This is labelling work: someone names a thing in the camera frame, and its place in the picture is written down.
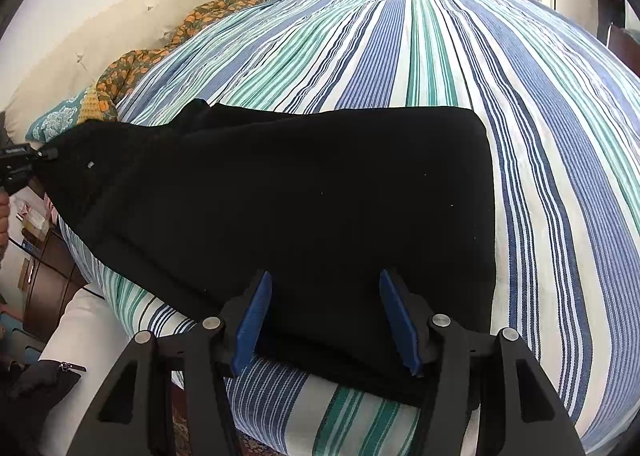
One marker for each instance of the cream padded headboard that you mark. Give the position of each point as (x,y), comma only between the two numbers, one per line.
(100,36)

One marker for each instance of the striped bed blanket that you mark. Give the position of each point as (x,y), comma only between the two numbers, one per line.
(500,111)

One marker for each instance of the black zipper pouch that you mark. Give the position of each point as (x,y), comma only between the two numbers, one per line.
(42,376)

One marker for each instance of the brown wooden nightstand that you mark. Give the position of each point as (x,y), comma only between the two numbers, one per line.
(50,276)

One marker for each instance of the teal floral pillow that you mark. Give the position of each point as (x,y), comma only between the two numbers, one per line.
(55,124)

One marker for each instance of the orange floral cloth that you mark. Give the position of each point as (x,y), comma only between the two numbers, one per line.
(165,46)

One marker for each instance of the black pants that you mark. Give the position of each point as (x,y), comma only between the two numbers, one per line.
(300,206)

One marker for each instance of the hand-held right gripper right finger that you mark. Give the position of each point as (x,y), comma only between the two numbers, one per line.
(400,321)

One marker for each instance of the brown wooden cabinet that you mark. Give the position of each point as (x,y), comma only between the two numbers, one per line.
(625,54)

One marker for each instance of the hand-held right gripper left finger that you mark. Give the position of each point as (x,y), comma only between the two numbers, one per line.
(252,326)

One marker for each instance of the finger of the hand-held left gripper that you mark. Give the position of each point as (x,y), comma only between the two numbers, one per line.
(46,154)

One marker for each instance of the yellow dotted pillow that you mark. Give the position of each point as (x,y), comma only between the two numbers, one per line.
(92,104)

